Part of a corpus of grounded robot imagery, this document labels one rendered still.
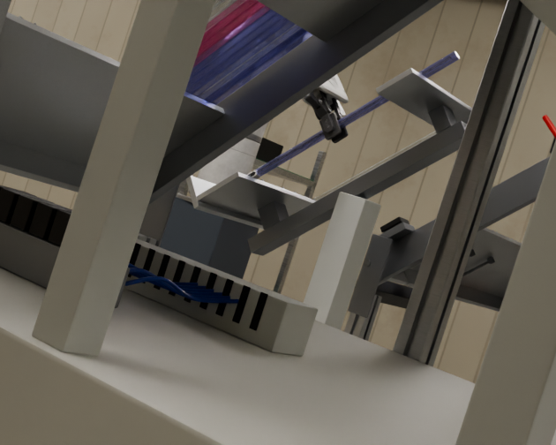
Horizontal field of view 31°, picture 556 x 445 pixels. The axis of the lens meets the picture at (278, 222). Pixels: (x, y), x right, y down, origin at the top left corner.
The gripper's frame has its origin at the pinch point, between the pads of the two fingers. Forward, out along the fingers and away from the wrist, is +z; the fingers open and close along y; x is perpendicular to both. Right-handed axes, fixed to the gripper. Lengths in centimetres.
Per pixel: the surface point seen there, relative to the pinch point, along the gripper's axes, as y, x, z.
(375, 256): 34.7, 16.3, 11.4
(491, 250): 67, 3, 11
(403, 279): 47, 17, 14
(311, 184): 251, 130, -123
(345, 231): 8.1, 8.5, 14.9
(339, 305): 10.9, 16.0, 25.9
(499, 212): 39.1, -10.0, 13.9
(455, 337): 385, 141, -60
